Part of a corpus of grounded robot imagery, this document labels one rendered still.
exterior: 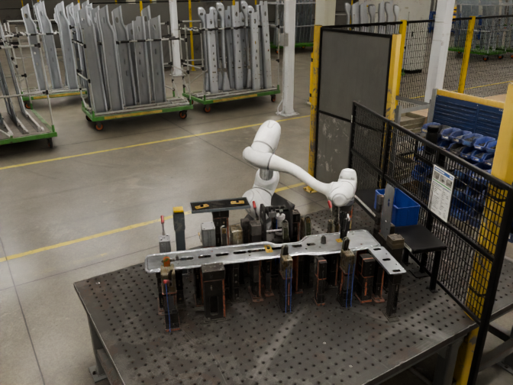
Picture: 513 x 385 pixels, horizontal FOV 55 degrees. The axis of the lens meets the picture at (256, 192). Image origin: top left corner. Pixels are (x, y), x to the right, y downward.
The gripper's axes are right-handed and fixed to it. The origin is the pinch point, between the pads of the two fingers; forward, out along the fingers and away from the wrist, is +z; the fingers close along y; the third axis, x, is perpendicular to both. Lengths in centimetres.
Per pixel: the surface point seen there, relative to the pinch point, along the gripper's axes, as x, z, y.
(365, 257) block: 6.1, 6.1, 19.1
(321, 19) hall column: 246, -70, -746
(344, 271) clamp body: -8.2, 10.3, 24.1
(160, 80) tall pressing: -81, 36, -728
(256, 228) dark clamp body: -50, -2, -16
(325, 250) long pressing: -14.4, 4.3, 8.9
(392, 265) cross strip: 15.9, 4.1, 33.1
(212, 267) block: -82, 2, 18
